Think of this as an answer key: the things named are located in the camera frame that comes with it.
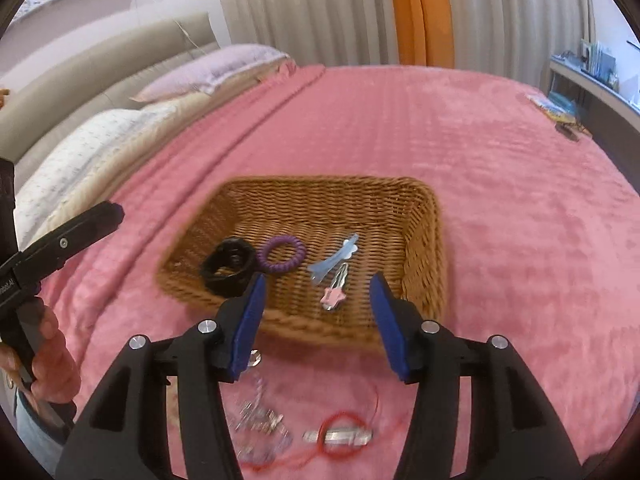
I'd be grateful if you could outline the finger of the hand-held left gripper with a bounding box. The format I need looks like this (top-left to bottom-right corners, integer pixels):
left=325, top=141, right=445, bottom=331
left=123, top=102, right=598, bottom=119
left=12, top=201, right=126, bottom=287

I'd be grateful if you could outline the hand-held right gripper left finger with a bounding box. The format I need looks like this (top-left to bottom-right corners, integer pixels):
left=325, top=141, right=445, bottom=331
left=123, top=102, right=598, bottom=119
left=55, top=272, right=268, bottom=480

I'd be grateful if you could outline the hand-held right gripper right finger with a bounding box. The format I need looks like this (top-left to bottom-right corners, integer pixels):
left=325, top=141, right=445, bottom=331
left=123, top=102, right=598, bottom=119
left=369, top=272, right=586, bottom=480

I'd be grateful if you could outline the silver hair clips pile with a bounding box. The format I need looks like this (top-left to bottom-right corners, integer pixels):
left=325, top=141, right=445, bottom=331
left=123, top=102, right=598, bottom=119
left=227, top=347, right=296, bottom=466

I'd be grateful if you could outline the brown wicker basket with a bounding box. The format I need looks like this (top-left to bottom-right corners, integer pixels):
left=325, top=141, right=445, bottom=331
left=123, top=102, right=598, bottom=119
left=156, top=175, right=447, bottom=356

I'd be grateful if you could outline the person's left hand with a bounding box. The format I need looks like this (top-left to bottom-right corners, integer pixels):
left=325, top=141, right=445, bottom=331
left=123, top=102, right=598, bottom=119
left=0, top=297, right=81, bottom=406

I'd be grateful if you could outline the pink star hair clip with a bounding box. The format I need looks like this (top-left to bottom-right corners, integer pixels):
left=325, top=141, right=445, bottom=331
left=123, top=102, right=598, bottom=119
left=320, top=263, right=353, bottom=311

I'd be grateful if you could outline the light blue hair clip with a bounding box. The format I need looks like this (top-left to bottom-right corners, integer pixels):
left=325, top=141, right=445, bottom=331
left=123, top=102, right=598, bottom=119
left=306, top=232, right=362, bottom=286

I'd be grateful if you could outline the white floral pillow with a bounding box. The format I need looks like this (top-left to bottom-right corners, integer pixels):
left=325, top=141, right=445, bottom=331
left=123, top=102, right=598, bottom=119
left=12, top=108, right=166, bottom=246

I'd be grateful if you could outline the person's blue clothing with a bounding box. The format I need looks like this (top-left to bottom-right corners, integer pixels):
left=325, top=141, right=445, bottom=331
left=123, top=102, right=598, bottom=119
left=12, top=390, right=76, bottom=476

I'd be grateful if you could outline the beige padded headboard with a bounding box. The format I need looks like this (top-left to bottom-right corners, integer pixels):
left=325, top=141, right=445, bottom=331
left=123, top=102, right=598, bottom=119
left=0, top=11, right=221, bottom=176

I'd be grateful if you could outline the lilac pillow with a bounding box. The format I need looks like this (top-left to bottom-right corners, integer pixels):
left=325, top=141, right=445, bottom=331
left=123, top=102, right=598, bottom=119
left=131, top=44, right=291, bottom=103

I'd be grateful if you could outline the dark round item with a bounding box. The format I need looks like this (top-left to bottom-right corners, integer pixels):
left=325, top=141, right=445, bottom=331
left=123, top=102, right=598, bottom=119
left=556, top=122, right=593, bottom=142

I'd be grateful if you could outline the booklet on bed corner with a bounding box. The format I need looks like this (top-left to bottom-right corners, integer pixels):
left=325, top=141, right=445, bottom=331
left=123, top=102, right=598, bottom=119
left=525, top=92, right=581, bottom=125

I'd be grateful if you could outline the grey desk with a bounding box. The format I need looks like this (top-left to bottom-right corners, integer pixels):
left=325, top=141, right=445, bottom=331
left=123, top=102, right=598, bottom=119
left=542, top=55, right=640, bottom=161

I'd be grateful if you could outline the grey curtain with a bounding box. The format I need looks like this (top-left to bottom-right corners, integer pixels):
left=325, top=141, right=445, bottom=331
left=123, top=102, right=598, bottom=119
left=445, top=0, right=596, bottom=91
left=212, top=0, right=408, bottom=68

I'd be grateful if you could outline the orange curtain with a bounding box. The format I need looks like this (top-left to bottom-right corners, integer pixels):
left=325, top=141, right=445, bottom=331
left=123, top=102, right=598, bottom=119
left=386, top=0, right=456, bottom=68

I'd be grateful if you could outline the row of books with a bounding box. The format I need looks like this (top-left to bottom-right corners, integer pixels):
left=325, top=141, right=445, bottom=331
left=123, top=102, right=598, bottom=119
left=580, top=37, right=621, bottom=93

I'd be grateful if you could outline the black hair tie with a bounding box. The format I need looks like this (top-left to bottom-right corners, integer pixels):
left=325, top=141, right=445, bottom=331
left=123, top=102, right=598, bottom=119
left=200, top=240, right=256, bottom=296

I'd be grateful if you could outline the purple spiral hair tie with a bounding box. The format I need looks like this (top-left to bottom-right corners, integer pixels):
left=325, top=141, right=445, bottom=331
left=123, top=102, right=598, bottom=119
left=257, top=236, right=306, bottom=275

